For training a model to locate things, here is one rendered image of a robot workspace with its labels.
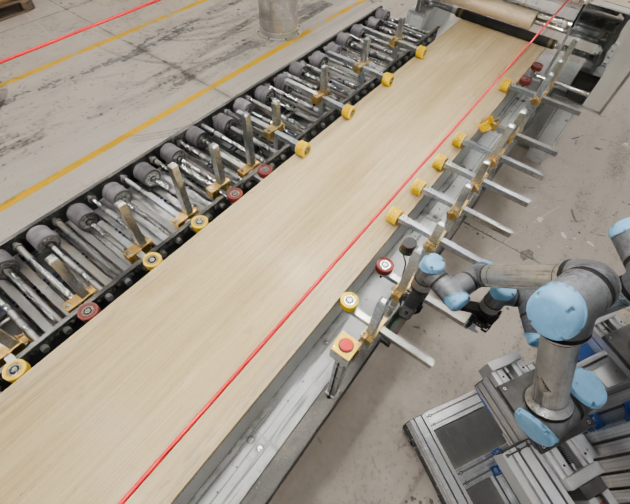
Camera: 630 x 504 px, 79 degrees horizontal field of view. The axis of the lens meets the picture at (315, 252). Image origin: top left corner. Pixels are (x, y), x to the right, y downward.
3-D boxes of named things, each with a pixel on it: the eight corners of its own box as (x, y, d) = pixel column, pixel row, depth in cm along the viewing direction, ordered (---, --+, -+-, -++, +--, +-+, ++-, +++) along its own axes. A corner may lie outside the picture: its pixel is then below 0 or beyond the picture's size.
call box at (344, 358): (358, 352, 123) (361, 343, 116) (346, 369, 119) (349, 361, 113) (340, 340, 125) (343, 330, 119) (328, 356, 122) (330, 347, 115)
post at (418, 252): (398, 306, 184) (426, 248, 144) (394, 311, 182) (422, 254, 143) (392, 302, 185) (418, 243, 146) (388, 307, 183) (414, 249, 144)
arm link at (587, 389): (591, 403, 117) (622, 391, 106) (564, 428, 113) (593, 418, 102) (559, 370, 123) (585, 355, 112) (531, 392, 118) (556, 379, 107)
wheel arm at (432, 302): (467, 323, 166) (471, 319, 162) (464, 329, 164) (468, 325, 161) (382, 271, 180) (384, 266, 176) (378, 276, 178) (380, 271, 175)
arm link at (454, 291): (483, 289, 120) (459, 264, 125) (458, 305, 116) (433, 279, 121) (473, 301, 126) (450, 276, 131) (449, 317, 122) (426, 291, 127)
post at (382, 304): (369, 348, 175) (390, 299, 136) (365, 354, 174) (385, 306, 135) (362, 344, 176) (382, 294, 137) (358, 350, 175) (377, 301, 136)
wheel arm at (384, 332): (432, 363, 156) (435, 360, 152) (428, 370, 154) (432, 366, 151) (345, 304, 170) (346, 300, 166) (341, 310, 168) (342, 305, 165)
